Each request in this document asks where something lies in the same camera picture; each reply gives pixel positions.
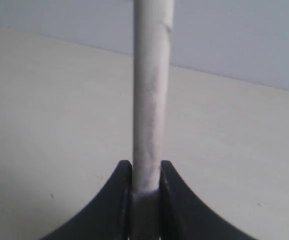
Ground white paint brush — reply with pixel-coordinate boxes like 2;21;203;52
129;0;175;240

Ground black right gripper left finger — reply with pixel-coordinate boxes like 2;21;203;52
43;160;132;240

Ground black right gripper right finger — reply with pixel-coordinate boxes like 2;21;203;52
160;160;254;240

